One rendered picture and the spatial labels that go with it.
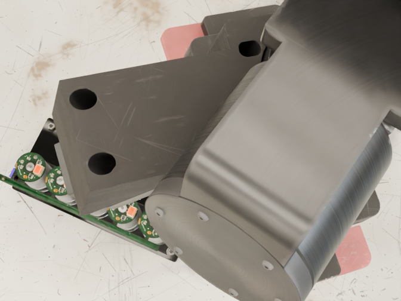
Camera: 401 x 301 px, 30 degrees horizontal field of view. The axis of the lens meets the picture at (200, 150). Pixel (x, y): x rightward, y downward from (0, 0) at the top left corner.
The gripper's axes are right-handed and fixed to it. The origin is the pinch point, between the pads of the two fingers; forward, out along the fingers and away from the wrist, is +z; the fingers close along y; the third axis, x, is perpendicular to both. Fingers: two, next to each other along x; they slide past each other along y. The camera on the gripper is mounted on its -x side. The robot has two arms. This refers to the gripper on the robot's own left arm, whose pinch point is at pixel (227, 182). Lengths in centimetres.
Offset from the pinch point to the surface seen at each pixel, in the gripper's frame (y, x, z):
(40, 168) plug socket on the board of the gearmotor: -9.0, -7.3, 19.7
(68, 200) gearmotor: -6.5, -5.3, 22.2
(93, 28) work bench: -22.7, 1.6, 24.4
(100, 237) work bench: -3.3, -3.0, 25.5
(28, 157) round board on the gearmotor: -10.4, -7.8, 20.5
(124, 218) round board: -3.1, -2.1, 18.6
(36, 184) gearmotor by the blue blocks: -8.3, -7.6, 21.8
